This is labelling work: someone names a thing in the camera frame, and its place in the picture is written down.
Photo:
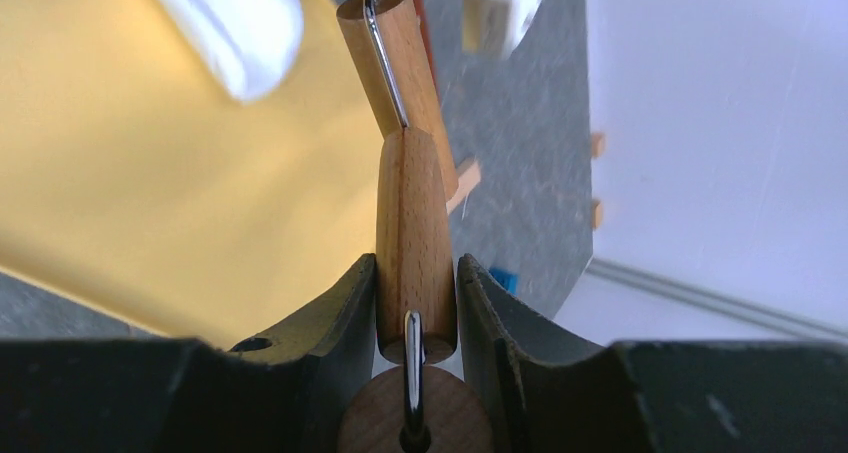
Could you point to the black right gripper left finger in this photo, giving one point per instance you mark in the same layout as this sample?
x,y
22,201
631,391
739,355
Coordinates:
x,y
284,389

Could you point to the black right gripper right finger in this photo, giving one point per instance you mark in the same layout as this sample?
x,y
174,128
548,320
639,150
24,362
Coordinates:
x,y
546,389

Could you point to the yellow cutting mat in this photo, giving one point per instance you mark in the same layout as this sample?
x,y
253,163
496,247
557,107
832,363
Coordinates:
x,y
131,183

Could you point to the white dough ball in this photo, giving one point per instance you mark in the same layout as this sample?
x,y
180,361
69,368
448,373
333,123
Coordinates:
x,y
249,46

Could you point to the blue plastic block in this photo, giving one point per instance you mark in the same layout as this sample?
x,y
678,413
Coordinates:
x,y
507,279

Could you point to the small wooden block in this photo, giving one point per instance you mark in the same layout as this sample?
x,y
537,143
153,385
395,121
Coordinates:
x,y
469,177

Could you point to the wooden block at back wall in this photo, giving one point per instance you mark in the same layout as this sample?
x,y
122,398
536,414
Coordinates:
x,y
598,144

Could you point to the metal scraper with wooden handle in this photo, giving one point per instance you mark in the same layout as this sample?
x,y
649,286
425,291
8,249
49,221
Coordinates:
x,y
424,32

